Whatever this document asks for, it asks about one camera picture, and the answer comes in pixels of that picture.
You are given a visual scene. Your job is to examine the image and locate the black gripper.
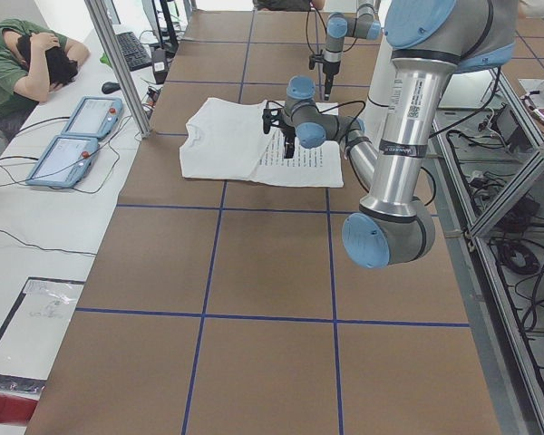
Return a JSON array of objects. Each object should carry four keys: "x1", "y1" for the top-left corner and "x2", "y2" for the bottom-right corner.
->
[
  {"x1": 279, "y1": 124, "x2": 296, "y2": 159},
  {"x1": 323, "y1": 60, "x2": 340, "y2": 101}
]

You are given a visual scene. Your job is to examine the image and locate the white long-sleeve printed shirt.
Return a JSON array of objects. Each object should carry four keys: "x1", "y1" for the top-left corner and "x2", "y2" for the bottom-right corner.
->
[{"x1": 180, "y1": 97, "x2": 344, "y2": 188}]

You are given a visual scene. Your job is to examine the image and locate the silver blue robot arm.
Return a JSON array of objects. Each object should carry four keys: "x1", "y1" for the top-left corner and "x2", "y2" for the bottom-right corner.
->
[
  {"x1": 262, "y1": 1, "x2": 518, "y2": 268},
  {"x1": 320, "y1": 0, "x2": 381, "y2": 101}
]

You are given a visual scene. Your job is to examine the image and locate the black computer keyboard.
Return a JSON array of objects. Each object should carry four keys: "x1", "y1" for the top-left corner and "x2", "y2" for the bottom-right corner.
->
[{"x1": 115, "y1": 32, "x2": 152, "y2": 72}]

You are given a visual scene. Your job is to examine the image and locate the black computer mouse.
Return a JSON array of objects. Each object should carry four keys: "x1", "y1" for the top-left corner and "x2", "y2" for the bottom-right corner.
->
[{"x1": 101, "y1": 82, "x2": 121, "y2": 94}]

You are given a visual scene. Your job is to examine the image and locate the upper blue teach pendant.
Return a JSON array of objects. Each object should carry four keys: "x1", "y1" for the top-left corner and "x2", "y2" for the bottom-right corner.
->
[{"x1": 62, "y1": 96, "x2": 123, "y2": 140}]

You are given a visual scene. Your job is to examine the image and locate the blue teach pendant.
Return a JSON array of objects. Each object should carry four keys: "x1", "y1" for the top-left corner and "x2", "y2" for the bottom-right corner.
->
[
  {"x1": 62, "y1": 96, "x2": 123, "y2": 140},
  {"x1": 25, "y1": 135, "x2": 99, "y2": 189}
]

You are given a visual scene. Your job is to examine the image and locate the lower blue teach pendant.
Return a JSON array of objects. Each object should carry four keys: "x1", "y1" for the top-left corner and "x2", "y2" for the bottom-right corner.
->
[{"x1": 25, "y1": 135, "x2": 99, "y2": 189}]

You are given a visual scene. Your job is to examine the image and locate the person in green shirt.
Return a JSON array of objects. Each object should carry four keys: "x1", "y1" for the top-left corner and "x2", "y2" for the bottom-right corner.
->
[{"x1": 0, "y1": 18, "x2": 90, "y2": 140}]

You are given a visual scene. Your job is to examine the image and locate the clear plastic document sleeve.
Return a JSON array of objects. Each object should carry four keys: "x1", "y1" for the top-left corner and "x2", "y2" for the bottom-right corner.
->
[{"x1": 0, "y1": 276, "x2": 84, "y2": 381}]

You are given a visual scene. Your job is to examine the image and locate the red cylindrical object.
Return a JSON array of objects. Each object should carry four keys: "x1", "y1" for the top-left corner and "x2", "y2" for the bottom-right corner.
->
[{"x1": 0, "y1": 393, "x2": 38, "y2": 425}]

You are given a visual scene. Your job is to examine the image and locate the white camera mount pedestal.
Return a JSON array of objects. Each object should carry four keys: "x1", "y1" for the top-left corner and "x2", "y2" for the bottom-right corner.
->
[{"x1": 363, "y1": 36, "x2": 395, "y2": 140}]

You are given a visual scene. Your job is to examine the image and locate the aluminium frame post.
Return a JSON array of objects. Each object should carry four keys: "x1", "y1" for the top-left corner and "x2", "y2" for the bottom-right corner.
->
[{"x1": 84, "y1": 0, "x2": 151, "y2": 139}]

